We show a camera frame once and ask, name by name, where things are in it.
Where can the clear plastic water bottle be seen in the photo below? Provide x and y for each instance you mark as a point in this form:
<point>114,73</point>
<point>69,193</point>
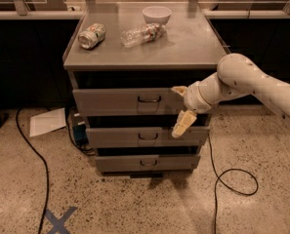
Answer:
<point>142,34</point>

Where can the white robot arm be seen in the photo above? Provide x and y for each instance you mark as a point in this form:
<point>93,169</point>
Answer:
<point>236,76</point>

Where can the crushed green soda can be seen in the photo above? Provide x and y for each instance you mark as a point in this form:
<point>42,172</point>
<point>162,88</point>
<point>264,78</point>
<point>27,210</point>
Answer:
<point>92,36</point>

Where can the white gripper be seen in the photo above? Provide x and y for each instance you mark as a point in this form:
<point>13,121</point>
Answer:
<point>193,98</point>

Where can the white bowl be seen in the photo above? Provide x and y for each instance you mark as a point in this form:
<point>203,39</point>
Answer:
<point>157,14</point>

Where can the white paper sheet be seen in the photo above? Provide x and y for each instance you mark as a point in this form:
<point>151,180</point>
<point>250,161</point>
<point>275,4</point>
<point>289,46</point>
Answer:
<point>47,122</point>

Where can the grey bottom drawer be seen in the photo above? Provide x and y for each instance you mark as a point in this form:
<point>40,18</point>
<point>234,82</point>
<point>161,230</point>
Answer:
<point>139,163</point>

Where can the grey metal drawer cabinet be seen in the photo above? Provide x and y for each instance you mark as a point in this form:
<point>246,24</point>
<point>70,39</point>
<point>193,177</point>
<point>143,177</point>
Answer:
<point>188,51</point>

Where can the grey drawer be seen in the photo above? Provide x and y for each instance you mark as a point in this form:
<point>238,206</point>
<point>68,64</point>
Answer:
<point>139,163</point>
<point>144,137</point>
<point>128,102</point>

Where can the blue tape cross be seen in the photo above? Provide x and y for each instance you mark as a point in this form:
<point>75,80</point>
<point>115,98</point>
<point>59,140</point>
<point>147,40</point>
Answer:
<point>58,224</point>

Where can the blue power box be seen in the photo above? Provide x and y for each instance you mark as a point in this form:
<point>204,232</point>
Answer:
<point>79,129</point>

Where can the grey middle drawer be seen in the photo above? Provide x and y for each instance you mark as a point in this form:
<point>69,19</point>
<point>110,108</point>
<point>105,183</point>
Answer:
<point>144,137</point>

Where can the grey top drawer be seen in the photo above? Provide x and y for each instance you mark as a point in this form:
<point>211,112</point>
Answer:
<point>128,102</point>

